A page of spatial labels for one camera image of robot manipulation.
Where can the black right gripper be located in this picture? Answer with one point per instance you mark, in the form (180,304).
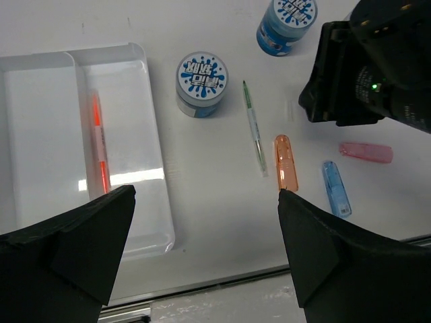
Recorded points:
(329,95)

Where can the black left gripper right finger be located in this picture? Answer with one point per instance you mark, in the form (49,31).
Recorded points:
(344,273)

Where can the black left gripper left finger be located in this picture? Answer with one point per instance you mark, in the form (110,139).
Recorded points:
(63,269)

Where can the green pen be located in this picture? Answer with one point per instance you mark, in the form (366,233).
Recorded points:
(254,129)

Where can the orange highlighter pen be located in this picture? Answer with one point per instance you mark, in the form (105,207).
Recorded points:
(100,143)

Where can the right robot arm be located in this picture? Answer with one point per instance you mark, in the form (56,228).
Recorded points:
(374,65)

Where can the pink translucent case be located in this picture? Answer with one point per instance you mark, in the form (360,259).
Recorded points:
(381,154)

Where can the blue translucent case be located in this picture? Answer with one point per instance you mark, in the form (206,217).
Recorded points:
(338,200)

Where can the blue slime jar far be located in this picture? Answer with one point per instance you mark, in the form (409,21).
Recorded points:
(285,23)

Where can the orange translucent case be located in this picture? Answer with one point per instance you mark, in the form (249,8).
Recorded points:
(285,165)

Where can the blue slime jar near tray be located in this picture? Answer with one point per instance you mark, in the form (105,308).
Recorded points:
(201,82)

